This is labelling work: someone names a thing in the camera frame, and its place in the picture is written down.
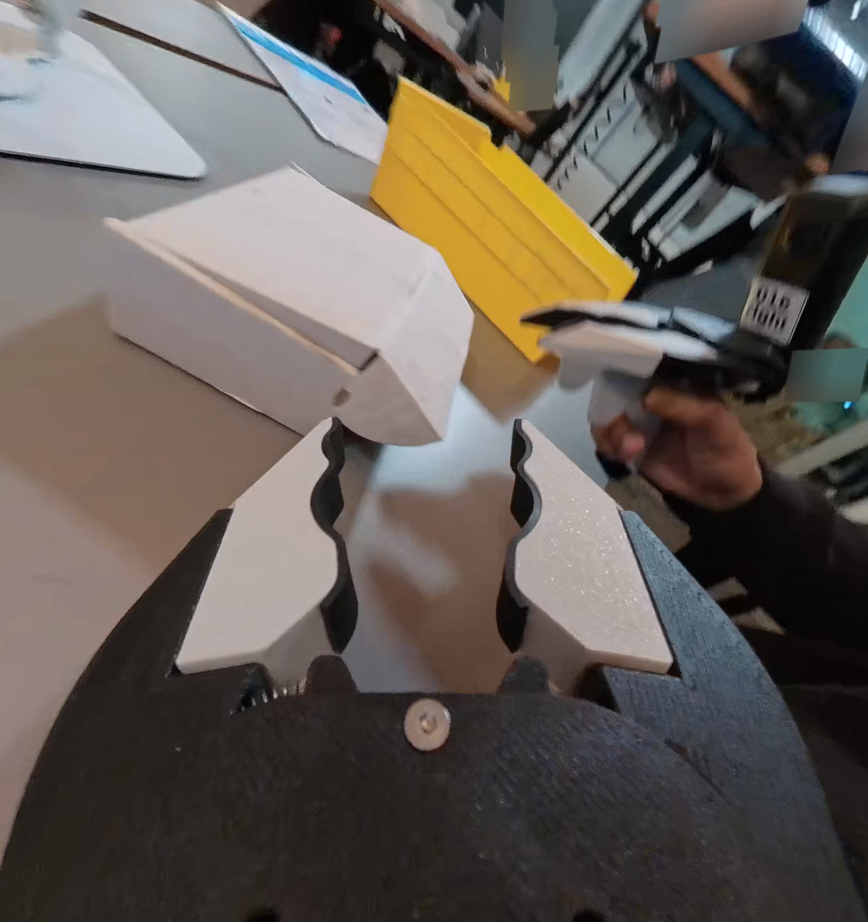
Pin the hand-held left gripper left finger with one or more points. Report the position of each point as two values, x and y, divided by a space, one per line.
261 576

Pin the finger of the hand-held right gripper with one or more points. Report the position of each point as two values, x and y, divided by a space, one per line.
607 315
607 353

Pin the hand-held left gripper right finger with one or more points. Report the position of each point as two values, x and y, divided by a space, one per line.
592 583

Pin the yellow plastic bin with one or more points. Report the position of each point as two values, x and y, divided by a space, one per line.
491 216

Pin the white cardboard mailer box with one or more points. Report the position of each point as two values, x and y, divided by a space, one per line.
282 302

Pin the person's right forearm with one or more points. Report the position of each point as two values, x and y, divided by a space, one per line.
801 562

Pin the grey desk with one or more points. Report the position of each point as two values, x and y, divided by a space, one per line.
117 468

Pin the person's right hand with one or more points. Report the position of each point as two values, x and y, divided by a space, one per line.
700 454

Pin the wooden background table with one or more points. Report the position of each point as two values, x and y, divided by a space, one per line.
462 72

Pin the person's dark sweater torso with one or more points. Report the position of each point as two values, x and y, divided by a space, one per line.
844 756

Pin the white sheet with blue header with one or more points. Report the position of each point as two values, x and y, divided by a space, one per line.
311 86

